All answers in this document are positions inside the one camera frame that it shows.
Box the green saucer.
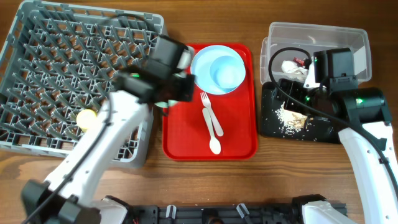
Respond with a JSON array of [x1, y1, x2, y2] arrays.
[[155, 101, 169, 108]]

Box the white napkin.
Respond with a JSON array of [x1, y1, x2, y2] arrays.
[[281, 60, 308, 75]]

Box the red snack wrapper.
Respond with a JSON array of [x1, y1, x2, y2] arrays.
[[293, 57, 306, 67]]

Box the rice and food scraps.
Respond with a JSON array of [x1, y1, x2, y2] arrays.
[[275, 103, 308, 135]]

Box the light blue bowl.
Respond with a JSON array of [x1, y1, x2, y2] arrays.
[[210, 55, 246, 89]]

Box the yellow cup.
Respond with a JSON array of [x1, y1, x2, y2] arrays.
[[76, 109, 96, 132]]

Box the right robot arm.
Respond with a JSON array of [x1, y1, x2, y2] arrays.
[[275, 77, 397, 223]]

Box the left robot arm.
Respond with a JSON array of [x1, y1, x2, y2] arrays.
[[21, 67, 195, 223]]

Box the black waste tray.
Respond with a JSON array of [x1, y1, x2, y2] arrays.
[[260, 82, 340, 144]]

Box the grey dishwasher rack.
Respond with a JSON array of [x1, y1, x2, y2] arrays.
[[1, 1, 167, 157]]

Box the clear plastic bin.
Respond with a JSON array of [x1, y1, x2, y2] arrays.
[[260, 22, 372, 84]]

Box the light blue plate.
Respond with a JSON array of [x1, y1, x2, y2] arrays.
[[190, 45, 244, 95]]

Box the red serving tray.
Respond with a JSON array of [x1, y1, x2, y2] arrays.
[[162, 43, 258, 161]]

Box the pink plastic fork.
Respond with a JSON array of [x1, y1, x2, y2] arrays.
[[200, 91, 224, 136]]

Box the white plastic spoon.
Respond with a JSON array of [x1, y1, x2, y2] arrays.
[[202, 108, 221, 155]]

